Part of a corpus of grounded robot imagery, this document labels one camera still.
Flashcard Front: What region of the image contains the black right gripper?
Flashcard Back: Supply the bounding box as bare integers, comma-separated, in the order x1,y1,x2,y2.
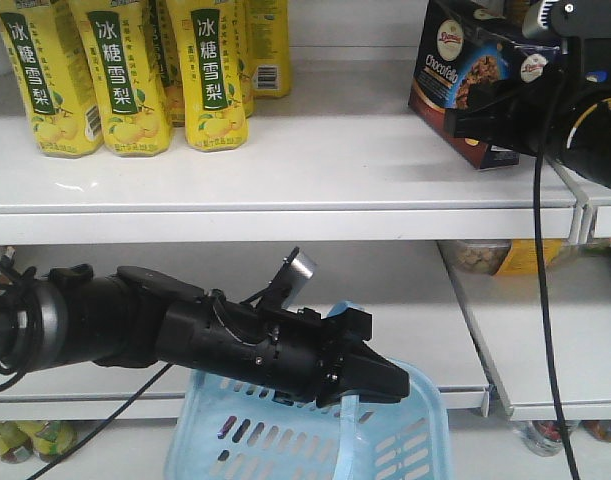
444,75,611,190

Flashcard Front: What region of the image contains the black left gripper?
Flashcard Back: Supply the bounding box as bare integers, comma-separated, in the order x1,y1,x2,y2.
155,294,410,408

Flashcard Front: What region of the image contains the dark chocolate cookie box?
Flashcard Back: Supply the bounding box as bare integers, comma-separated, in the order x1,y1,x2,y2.
408,1,559,170

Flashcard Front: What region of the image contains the light blue plastic basket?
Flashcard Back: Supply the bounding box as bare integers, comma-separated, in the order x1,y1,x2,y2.
162,299,454,480

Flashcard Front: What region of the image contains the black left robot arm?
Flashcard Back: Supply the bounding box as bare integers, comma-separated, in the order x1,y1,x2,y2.
0,249,410,407

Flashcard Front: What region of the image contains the white supermarket shelf unit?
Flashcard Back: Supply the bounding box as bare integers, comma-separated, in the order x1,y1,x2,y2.
0,0,611,480

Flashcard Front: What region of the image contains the clear nut jar yellow label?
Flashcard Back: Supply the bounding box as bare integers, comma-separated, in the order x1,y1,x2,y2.
438,239,538,276

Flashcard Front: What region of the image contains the yellow pear drink bottle rear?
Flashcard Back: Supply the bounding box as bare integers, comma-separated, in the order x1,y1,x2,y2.
248,0,292,98

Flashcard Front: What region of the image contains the yellow pear drink bottle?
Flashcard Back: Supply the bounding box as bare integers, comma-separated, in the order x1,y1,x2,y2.
167,0,248,152
0,1,103,158
248,0,292,98
68,1,172,157

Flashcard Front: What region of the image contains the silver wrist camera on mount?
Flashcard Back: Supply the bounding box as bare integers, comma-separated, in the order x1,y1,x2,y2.
257,246,317,309

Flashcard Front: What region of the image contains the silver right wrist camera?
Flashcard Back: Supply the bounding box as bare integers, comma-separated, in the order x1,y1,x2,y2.
522,0,611,84

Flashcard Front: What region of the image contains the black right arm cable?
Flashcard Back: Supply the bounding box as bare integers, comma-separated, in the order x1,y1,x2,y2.
533,47,582,480

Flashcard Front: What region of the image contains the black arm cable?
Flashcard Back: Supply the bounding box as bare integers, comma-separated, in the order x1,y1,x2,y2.
533,47,582,480
0,362,171,480

